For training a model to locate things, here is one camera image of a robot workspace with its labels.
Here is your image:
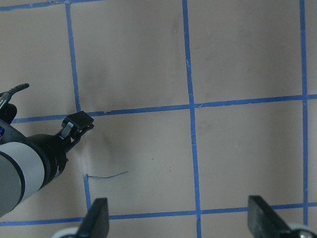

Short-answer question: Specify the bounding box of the right gripper black right-cam left finger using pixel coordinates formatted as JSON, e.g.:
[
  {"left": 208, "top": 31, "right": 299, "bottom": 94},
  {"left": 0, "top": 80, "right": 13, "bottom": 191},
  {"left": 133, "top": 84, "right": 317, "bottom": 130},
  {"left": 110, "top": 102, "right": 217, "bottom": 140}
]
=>
[{"left": 75, "top": 198, "right": 109, "bottom": 238}]

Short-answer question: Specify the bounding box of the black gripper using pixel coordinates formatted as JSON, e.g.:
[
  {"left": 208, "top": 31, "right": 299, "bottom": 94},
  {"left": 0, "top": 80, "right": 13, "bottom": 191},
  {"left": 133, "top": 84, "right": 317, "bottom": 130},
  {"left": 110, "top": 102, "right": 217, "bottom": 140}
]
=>
[{"left": 0, "top": 111, "right": 94, "bottom": 185}]

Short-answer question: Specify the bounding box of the right gripper black right-cam right finger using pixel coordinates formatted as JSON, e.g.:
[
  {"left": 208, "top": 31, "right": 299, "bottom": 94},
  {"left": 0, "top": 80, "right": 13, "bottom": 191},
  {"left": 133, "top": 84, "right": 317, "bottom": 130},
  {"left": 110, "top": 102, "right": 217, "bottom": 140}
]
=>
[{"left": 248, "top": 195, "right": 295, "bottom": 238}]

